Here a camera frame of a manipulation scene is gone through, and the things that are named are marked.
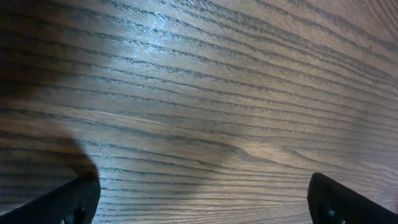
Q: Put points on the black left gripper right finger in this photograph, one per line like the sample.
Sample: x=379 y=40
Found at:
x=330 y=202

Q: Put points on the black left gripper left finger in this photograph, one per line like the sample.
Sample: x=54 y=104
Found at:
x=75 y=203

